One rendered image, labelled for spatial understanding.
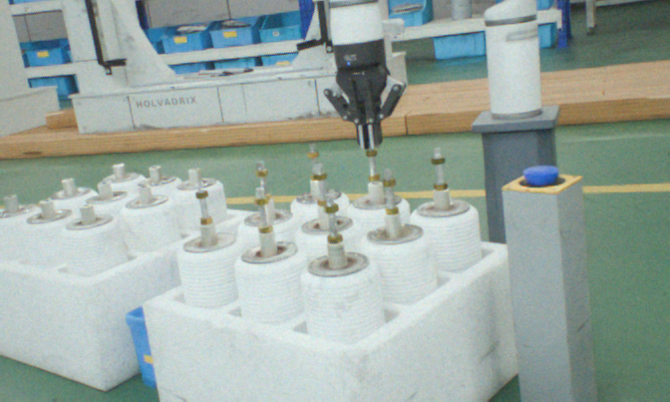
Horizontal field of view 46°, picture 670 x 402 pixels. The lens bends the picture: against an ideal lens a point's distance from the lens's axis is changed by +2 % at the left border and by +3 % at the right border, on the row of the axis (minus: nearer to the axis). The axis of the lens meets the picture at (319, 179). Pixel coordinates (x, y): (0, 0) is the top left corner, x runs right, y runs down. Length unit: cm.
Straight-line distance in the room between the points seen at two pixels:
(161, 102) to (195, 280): 246
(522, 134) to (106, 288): 77
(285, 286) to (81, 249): 44
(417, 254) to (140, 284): 52
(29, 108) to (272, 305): 345
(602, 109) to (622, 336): 168
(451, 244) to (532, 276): 14
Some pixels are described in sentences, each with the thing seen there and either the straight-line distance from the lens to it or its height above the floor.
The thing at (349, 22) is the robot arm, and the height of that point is 53.
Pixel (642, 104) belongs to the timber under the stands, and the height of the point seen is 6.
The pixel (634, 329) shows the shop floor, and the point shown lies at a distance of 133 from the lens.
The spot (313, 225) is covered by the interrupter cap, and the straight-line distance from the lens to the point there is 110.
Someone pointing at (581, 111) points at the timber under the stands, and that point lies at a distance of 291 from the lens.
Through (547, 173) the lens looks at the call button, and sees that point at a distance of 96.
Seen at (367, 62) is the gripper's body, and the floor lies 47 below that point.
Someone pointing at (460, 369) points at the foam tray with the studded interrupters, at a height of 8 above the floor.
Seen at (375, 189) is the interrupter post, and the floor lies 28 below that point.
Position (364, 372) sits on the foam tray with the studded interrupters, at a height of 16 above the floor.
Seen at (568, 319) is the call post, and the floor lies 15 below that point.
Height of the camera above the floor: 57
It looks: 13 degrees down
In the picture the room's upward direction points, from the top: 8 degrees counter-clockwise
